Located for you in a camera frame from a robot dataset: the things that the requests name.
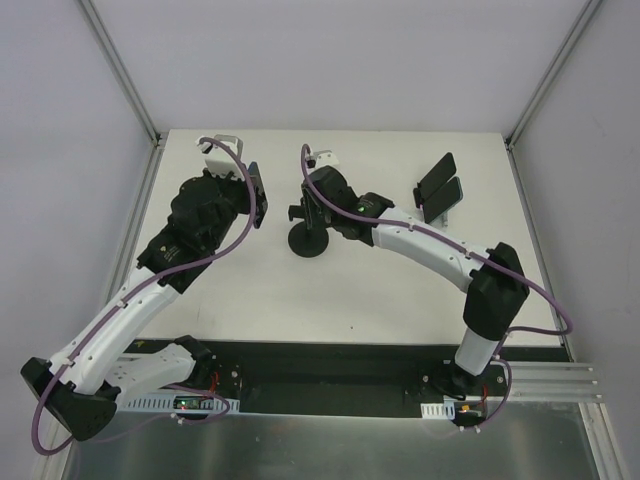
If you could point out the black smartphone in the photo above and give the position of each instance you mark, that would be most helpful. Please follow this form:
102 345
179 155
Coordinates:
253 169
438 176

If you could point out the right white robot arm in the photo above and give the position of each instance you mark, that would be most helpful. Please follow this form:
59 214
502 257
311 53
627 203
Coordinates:
488 277

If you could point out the aluminium frame post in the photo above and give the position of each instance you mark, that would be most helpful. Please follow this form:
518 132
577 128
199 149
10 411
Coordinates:
118 69
559 60

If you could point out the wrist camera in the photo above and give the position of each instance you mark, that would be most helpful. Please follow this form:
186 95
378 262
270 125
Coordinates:
218 162
318 159

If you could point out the white cable duct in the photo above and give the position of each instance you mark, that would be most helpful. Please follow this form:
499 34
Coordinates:
451 409
180 402

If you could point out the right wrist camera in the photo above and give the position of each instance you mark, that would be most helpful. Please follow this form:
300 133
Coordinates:
318 159

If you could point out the left white cable duct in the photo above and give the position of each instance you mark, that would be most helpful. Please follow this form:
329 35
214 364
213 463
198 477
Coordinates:
180 402

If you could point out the right white cable duct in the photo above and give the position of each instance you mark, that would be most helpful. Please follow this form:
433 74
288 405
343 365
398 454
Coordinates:
451 409

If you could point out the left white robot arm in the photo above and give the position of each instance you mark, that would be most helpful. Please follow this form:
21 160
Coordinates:
81 386

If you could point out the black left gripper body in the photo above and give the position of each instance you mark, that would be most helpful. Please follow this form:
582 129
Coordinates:
256 195

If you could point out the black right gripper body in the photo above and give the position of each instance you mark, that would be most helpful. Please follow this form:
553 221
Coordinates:
308 209

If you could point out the aluminium frame post right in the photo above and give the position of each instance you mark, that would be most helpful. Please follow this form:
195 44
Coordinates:
559 60

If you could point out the black folding phone stand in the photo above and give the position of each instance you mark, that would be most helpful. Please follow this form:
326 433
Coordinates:
421 195

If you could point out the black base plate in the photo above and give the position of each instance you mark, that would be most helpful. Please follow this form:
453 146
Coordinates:
323 379

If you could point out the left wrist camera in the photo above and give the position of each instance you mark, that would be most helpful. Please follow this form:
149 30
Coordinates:
218 162

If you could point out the aluminium frame post left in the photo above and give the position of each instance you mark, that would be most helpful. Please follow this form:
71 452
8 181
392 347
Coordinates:
118 69

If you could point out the white folding phone stand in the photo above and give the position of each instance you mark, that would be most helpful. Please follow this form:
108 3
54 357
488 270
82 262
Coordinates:
441 221

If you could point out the black round-base clamp stand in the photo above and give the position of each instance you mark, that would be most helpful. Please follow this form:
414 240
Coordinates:
308 238

